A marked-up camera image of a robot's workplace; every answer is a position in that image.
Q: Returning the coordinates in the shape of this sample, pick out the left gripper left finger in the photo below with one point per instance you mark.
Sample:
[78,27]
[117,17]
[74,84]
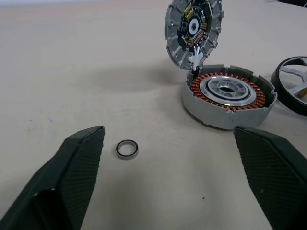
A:
[60,179]

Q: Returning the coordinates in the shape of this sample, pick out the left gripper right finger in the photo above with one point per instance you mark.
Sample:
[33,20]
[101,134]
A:
[271,172]

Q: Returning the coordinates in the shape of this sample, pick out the silver motor stator housing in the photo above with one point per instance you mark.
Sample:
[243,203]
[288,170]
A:
[216,119]

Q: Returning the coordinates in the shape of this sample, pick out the black rotor ring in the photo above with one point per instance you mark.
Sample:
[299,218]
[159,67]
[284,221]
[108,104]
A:
[278,79]

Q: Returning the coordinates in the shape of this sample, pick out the motor cover with circuit board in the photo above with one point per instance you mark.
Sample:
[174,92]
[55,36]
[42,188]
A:
[172,36]

